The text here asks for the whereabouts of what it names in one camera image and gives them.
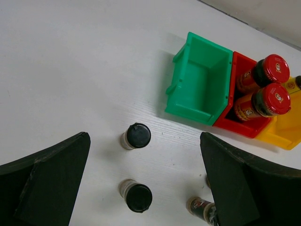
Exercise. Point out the red-lid chili sauce jar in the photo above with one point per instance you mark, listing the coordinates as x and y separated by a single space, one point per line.
271 69

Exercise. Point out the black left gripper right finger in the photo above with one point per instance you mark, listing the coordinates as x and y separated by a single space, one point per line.
249 190

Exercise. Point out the yellow plastic bin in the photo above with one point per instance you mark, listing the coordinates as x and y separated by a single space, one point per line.
284 131

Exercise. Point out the yellow-label oil bottle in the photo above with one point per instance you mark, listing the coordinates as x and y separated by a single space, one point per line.
293 84

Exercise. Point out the taped black-cap spice bottle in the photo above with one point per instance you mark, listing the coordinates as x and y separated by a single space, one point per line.
203 209

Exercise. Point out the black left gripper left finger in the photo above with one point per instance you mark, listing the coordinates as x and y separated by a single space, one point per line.
41 189

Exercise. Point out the green plastic bin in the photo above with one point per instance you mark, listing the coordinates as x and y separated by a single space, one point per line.
200 85

